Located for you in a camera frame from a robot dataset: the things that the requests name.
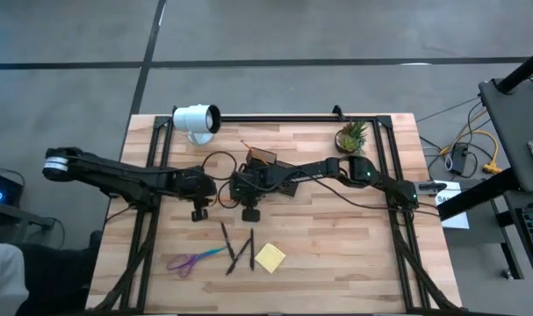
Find black pen with white print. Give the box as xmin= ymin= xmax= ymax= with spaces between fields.
xmin=225 ymin=237 xmax=253 ymax=277

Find dark side desk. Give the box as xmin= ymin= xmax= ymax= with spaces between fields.
xmin=436 ymin=43 xmax=533 ymax=299

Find purple scissors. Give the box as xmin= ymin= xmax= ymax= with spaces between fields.
xmin=165 ymin=246 xmax=228 ymax=279

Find yellow cable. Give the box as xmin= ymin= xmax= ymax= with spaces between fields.
xmin=438 ymin=128 xmax=503 ymax=176

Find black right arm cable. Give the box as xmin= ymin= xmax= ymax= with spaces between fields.
xmin=292 ymin=173 xmax=443 ymax=219

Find black power adapter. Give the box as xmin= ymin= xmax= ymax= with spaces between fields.
xmin=449 ymin=143 xmax=470 ymax=176

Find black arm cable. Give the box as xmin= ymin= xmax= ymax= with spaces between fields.
xmin=292 ymin=173 xmax=443 ymax=219
xmin=201 ymin=150 xmax=240 ymax=210

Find potted succulent plant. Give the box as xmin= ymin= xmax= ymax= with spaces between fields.
xmin=334 ymin=119 xmax=370 ymax=155

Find yellow sticky note pad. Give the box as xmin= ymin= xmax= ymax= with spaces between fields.
xmin=254 ymin=242 xmax=287 ymax=275

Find white desk lamp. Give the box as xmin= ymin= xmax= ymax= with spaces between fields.
xmin=171 ymin=103 xmax=223 ymax=147

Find person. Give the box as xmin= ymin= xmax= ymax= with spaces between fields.
xmin=0 ymin=230 xmax=104 ymax=316

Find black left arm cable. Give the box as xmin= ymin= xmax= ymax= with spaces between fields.
xmin=201 ymin=150 xmax=240 ymax=210

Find dark side table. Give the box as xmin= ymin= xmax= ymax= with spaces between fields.
xmin=0 ymin=197 xmax=57 ymax=248

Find black aluminium frame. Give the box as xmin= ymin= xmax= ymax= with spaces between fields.
xmin=86 ymin=112 xmax=465 ymax=315

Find white paper sheet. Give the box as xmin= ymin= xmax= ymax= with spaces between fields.
xmin=433 ymin=179 xmax=472 ymax=231

